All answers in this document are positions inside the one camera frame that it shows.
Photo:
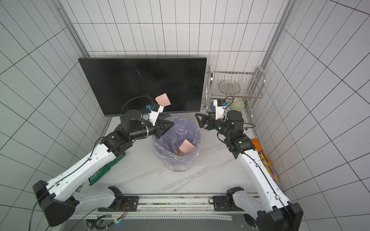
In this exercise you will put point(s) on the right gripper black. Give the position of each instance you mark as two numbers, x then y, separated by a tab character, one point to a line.
211	122

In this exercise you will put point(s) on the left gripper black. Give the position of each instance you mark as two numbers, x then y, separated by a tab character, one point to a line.
160	127

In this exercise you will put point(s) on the pink sticky note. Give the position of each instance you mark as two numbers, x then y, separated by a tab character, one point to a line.
163	100
187	147
179	153

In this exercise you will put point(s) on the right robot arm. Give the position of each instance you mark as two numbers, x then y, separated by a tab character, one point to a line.
273	211

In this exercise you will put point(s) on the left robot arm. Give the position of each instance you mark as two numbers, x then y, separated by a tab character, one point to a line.
58	197

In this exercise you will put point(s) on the black computer monitor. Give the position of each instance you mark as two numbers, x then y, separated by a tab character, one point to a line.
122	84

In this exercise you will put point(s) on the blue ceramic bowl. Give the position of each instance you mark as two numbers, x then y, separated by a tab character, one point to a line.
212	107

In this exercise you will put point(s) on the purple bin with plastic bag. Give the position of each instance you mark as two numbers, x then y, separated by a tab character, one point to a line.
167	148

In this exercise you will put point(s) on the green ceramic bowl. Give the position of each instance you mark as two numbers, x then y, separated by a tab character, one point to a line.
237	105

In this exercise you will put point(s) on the clear glass plate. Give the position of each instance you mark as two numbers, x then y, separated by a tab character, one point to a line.
228	87

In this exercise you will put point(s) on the orange snack bag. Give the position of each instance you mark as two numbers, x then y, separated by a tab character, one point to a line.
264	158

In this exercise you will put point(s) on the green snack bag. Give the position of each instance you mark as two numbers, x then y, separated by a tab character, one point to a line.
104	170

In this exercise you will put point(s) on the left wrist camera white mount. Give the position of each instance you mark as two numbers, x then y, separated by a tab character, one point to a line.
154	112

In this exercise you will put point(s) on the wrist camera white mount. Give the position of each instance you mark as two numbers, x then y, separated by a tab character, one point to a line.
220	106
154	112

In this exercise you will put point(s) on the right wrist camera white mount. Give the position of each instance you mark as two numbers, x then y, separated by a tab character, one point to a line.
220	106

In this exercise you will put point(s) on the metal wire dish rack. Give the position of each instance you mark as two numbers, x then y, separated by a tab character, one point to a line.
245	85

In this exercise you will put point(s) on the metal base rail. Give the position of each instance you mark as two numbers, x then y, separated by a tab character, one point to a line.
163	212

